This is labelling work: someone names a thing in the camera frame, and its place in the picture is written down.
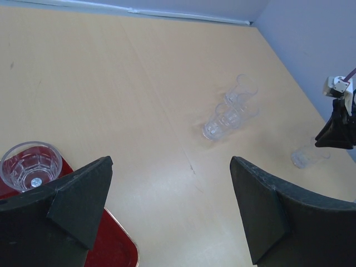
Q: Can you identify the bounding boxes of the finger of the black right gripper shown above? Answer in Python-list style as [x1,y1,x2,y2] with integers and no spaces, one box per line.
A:
[315,100,353,150]

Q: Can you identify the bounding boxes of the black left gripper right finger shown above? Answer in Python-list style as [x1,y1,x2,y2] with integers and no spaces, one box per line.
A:
[230,156,355,266]

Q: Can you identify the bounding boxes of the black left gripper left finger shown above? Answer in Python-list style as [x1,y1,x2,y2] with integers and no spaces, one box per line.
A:
[1,156,113,266]

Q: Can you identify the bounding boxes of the clear glass lone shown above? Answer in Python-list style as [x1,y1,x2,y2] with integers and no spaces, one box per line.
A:
[290,136,331,169]

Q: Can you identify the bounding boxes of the clear glass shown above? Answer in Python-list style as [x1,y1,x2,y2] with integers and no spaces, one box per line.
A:
[202,103,241,141]
[234,93,260,122]
[224,74,259,105]
[1,141,63,192]

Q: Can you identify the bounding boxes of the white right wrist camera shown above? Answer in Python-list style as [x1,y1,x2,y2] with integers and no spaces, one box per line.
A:
[323,76,354,116]

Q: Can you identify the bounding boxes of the aluminium table frame rail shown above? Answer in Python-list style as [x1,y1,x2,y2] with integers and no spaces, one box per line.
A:
[1,1,252,27]

